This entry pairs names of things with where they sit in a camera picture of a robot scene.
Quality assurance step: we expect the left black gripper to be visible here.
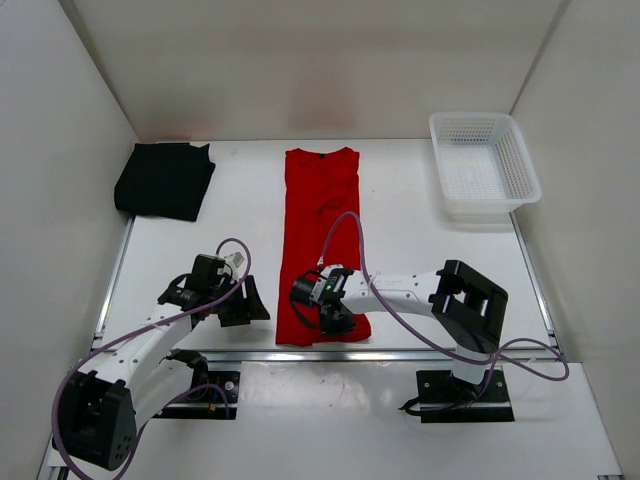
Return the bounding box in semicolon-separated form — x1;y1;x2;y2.
208;274;270;326

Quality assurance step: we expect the red t shirt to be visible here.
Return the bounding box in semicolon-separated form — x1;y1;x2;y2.
275;147;371;347

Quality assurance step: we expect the black t shirt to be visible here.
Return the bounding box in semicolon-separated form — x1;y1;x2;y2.
114;143;215;222

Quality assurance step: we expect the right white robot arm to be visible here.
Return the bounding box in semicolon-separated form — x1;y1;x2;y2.
289;260;508;400

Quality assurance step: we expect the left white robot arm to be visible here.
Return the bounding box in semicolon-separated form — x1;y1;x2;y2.
53;252;270;471

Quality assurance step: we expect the white plastic basket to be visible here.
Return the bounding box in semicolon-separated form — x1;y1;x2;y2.
429;112;542;219

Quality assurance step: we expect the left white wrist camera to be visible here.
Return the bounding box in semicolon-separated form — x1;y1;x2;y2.
223;252;246;278

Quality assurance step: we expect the aluminium rail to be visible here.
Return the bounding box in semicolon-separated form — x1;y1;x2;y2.
199;348;561;365

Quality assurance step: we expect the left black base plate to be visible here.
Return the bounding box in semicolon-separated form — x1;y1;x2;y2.
154;370;241;420

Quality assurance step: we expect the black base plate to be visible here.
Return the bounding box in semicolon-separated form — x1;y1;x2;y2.
399;370;515;424
154;370;241;420

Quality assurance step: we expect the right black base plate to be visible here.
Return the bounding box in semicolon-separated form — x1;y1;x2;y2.
399;370;515;424

